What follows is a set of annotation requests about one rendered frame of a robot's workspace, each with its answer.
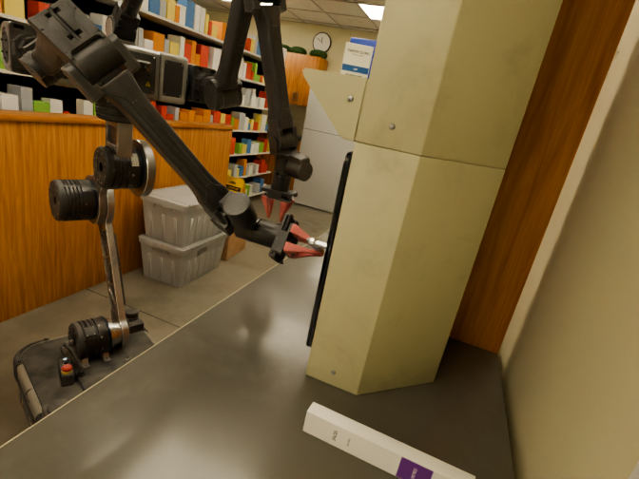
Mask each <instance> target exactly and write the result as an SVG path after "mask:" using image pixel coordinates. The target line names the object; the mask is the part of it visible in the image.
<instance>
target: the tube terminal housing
mask: <svg viewBox="0 0 639 479"><path fill-rule="evenodd" d="M562 2H563V0H385V5H384V9H383V13H382V18H381V22H380V27H379V32H378V39H377V44H376V48H375V53H374V58H373V63H372V66H371V71H370V76H369V80H368V85H367V89H366V93H365V98H364V103H363V107H362V111H361V116H360V121H359V125H358V134H357V137H356V142H355V146H354V150H353V155H352V160H351V164H350V168H349V173H348V178H347V182H346V186H345V191H344V195H343V200H342V205H341V208H340V213H339V222H338V226H337V231H336V235H335V239H334V244H333V249H332V253H331V258H330V262H329V266H328V271H327V276H326V280H325V284H324V289H323V294H322V298H321V303H320V307H319V315H318V320H317V325H316V329H315V333H314V338H313V342H312V347H311V352H310V355H309V360H308V365H307V369H306V374H307V375H309V376H312V377H314V378H316V379H318V380H321V381H323V382H325V383H328V384H330V385H333V386H335V387H338V388H340V389H343V390H345V391H347V392H349V393H353V394H355V395H358V394H364V393H374V392H379V391H385V390H391V389H396V388H401V387H407V386H413V385H418V384H424V383H429V382H434V380H435V377H436V372H437V369H438V367H439V364H440V361H441V358H442V356H443V353H444V350H445V347H446V344H447V341H448V338H449V335H450V332H451V330H452V327H453V324H454V321H455V316H456V313H457V311H458V308H459V305H460V302H461V299H462V297H463V294H464V291H465V288H466V285H467V282H468V279H469V276H470V273H471V271H472V268H473V265H474V260H475V257H476V255H477V252H478V249H479V246H480V243H481V241H482V238H483V235H484V232H485V229H486V226H487V223H488V220H489V217H490V215H491V212H492V209H493V206H494V201H495V198H496V196H497V193H498V190H499V187H500V184H501V182H502V179H503V176H504V173H505V169H506V167H507V164H508V161H509V158H510V156H511V153H512V150H513V145H514V142H515V139H516V136H517V133H518V130H519V128H520V126H521V123H522V120H523V117H524V114H525V111H526V108H527V105H528V102H529V100H530V97H531V94H532V91H533V86H534V83H535V80H536V77H537V74H538V71H539V69H540V67H541V64H542V61H543V58H544V55H545V52H546V49H547V46H548V43H549V41H550V38H551V35H552V30H553V27H554V24H555V21H556V18H557V15H558V13H559V11H560V8H561V5H562Z"/></svg>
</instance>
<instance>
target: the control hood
mask: <svg viewBox="0 0 639 479"><path fill-rule="evenodd" d="M302 72H303V76H304V78H305V80H306V81H307V83H308V85H309V86H310V87H311V89H312V90H313V92H314V94H315V95H316V97H317V99H318V100H319V103H320V104H321V106H322V108H323V109H324V111H325V113H326V114H327V116H328V118H329V119H330V121H331V122H332V124H333V126H334V127H335V129H336V131H337V132H338V134H339V135H340V136H341V138H342V139H343V140H348V141H352V142H355V141H356V137H357V134H358V125H359V121H360V116H361V111H362V107H363V103H364V98H365V93H366V89H367V85H368V80H369V79H368V78H363V77H358V76H352V75H346V74H340V73H335V72H330V71H324V70H318V69H312V68H307V67H306V68H305V69H303V70H302Z"/></svg>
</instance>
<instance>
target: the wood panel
mask: <svg viewBox="0 0 639 479"><path fill-rule="evenodd" d="M635 1H636V0H563V2H562V5H561V8H560V11H559V13H558V15H557V18H556V21H555V24H554V27H553V30H552V35H551V38H550V41H549V43H548V46H547V49H546V52H545V55H544V58H543V61H542V64H541V67H540V69H539V71H538V74H537V77H536V80H535V83H534V86H533V89H532V94H531V97H530V100H529V102H528V105H527V108H526V111H525V114H524V117H523V120H522V123H521V126H520V128H519V130H518V133H517V136H516V139H515V142H514V145H513V150H512V153H511V156H510V158H509V161H508V164H507V167H506V169H505V173H504V176H503V179H502V182H501V184H500V187H499V190H498V193H497V196H496V198H495V201H494V206H493V209H492V212H491V215H490V217H489V220H488V223H487V226H486V229H485V232H484V235H483V238H482V241H481V243H480V246H479V249H478V252H477V255H476V257H475V260H474V265H473V268H472V271H471V273H470V276H469V279H468V282H467V285H466V288H465V291H464V294H463V297H462V299H461V302H460V305H459V308H458V311H457V313H456V316H455V321H454V324H453V327H452V330H451V332H450V335H449V337H450V338H453V339H456V340H459V341H462V342H464V343H467V344H470V345H473V346H476V347H478V348H481V349H484V350H487V351H490V352H493V353H496V354H498V352H499V349H500V346H501V344H502V341H503V339H504V336H505V334H506V332H507V330H508V327H509V324H510V322H511V319H512V317H513V313H514V310H515V308H516V305H517V302H518V300H519V298H520V296H521V293H522V291H523V288H524V285H525V283H526V280H527V278H528V275H529V273H530V271H531V269H532V266H533V262H534V259H535V257H536V254H537V252H538V249H539V246H540V244H541V241H542V239H543V237H544V235H545V232H546V230H547V227H548V224H549V222H550V219H551V217H552V213H553V210H554V208H555V206H556V203H557V201H558V198H559V196H560V193H561V191H562V188H563V185H564V183H565V180H566V178H567V176H568V174H569V171H570V169H571V164H572V162H573V159H574V157H575V154H576V152H577V149H578V146H579V145H580V142H581V140H582V137H583V135H584V132H585V130H586V127H587V124H588V122H589V119H590V117H591V114H592V111H593V109H594V106H595V103H596V101H597V98H598V96H599V93H600V91H601V88H602V85H603V84H604V81H605V79H606V76H607V74H608V71H609V69H610V64H611V62H612V59H613V57H614V54H615V52H616V50H617V47H618V45H619V42H620V40H621V37H622V35H623V32H624V30H625V27H626V24H627V22H628V20H629V16H630V14H631V11H632V9H633V6H634V3H635Z"/></svg>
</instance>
